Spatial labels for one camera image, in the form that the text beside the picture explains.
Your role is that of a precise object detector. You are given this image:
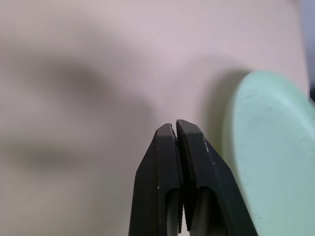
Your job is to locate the green plate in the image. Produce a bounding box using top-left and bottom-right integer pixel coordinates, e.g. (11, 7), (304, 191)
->
(222, 70), (315, 236)

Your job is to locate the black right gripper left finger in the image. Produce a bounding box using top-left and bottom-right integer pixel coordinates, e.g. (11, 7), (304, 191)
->
(127, 123), (184, 236)

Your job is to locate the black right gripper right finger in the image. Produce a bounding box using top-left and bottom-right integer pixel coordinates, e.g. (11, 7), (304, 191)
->
(175, 119), (258, 236)

